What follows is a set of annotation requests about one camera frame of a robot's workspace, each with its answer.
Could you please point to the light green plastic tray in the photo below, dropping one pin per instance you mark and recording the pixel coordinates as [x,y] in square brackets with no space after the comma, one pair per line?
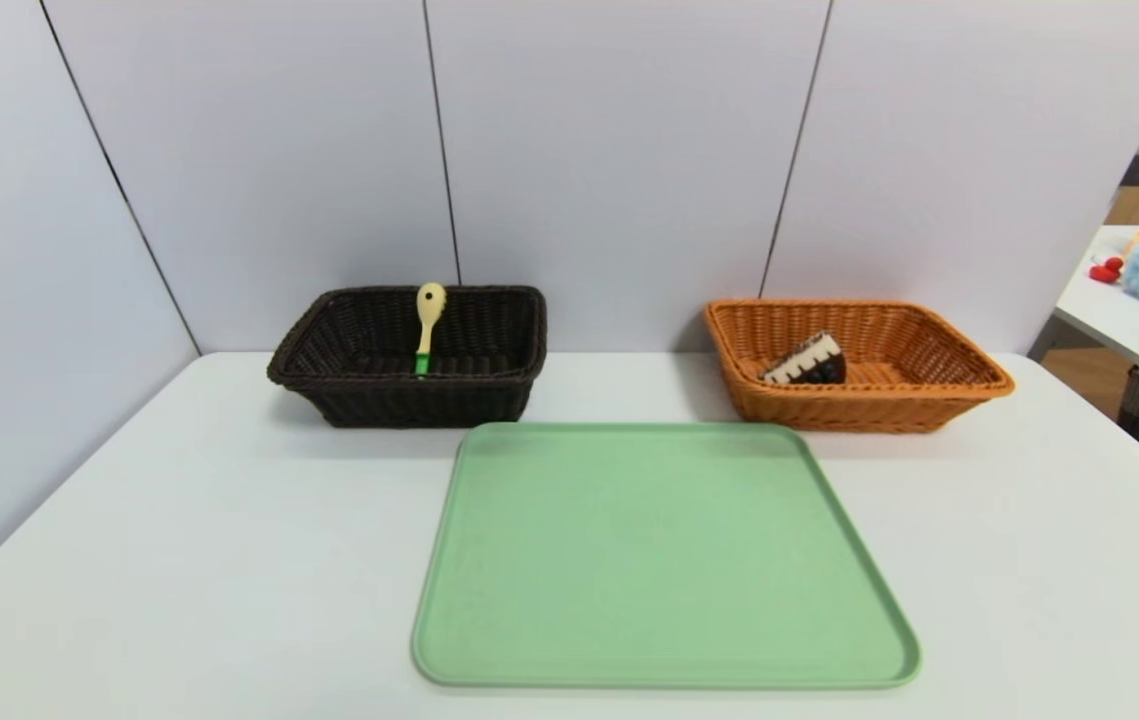
[649,560]

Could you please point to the dark brown wicker basket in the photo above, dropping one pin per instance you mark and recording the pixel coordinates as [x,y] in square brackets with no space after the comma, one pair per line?
[489,390]

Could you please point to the small red toy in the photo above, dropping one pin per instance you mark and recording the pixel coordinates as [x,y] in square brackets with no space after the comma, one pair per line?
[1107,269]

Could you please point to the orange wicker basket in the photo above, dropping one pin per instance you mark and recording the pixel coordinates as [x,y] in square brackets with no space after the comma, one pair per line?
[829,405]

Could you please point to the chocolate blueberry cake slice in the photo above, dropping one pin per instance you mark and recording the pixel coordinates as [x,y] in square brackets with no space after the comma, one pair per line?
[804,362]

